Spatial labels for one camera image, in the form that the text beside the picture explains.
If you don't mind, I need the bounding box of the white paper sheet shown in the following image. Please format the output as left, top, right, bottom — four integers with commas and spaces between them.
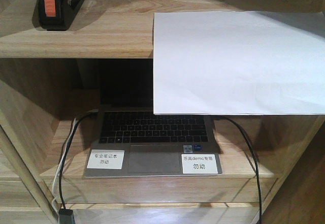
153, 11, 324, 115

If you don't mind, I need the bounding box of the black stapler with orange button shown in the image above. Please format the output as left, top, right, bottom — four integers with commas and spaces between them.
37, 0, 85, 31

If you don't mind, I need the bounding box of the silver laptop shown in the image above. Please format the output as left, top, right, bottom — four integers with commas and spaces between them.
83, 58, 223, 177

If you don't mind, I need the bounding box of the white label right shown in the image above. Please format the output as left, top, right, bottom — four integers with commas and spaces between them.
181, 154, 221, 175

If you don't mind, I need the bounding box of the white label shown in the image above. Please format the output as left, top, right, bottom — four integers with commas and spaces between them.
181, 154, 221, 175
87, 149, 124, 170

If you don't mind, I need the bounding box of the white label left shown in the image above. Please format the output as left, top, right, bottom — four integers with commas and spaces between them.
87, 149, 124, 170

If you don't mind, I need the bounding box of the wooden shelf unit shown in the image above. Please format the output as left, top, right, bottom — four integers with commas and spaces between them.
1, 0, 324, 223

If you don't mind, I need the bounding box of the grey usb hub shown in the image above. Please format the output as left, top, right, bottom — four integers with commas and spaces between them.
58, 209, 75, 224

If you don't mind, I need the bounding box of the black cable right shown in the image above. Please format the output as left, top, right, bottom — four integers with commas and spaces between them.
212, 116, 263, 224

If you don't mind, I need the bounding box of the black cable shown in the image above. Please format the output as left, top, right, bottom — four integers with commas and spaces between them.
212, 116, 263, 224
58, 109, 99, 211

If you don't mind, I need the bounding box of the black cable left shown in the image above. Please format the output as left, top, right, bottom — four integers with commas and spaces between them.
58, 109, 99, 211

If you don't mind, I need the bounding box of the white cable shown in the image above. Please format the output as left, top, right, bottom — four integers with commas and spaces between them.
52, 117, 78, 213

